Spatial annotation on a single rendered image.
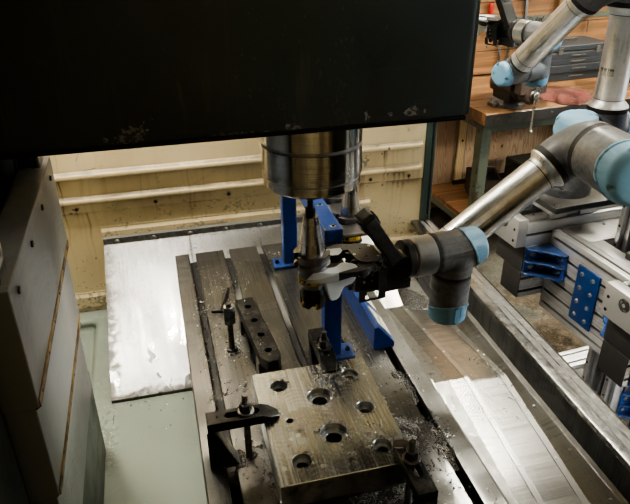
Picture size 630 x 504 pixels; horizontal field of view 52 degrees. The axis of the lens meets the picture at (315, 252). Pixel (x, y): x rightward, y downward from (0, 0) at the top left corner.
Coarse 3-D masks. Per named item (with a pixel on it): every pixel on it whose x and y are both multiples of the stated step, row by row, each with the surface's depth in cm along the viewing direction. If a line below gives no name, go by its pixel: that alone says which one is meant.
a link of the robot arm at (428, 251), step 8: (416, 240) 117; (424, 240) 118; (432, 240) 118; (416, 248) 117; (424, 248) 117; (432, 248) 117; (424, 256) 116; (432, 256) 117; (424, 264) 116; (432, 264) 117; (424, 272) 118; (432, 272) 119
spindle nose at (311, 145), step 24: (264, 144) 98; (288, 144) 95; (312, 144) 94; (336, 144) 95; (360, 144) 100; (264, 168) 100; (288, 168) 96; (312, 168) 96; (336, 168) 97; (360, 168) 102; (288, 192) 98; (312, 192) 98; (336, 192) 99
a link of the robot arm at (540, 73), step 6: (546, 60) 205; (540, 66) 204; (546, 66) 206; (534, 72) 204; (540, 72) 205; (546, 72) 207; (534, 78) 206; (540, 78) 207; (546, 78) 208; (528, 84) 209; (534, 84) 208; (540, 84) 208
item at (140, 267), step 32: (224, 224) 215; (256, 224) 218; (128, 256) 206; (160, 256) 207; (192, 256) 208; (128, 288) 199; (160, 288) 200; (128, 320) 192; (160, 320) 193; (128, 352) 185; (160, 352) 186; (128, 384) 179; (160, 384) 180
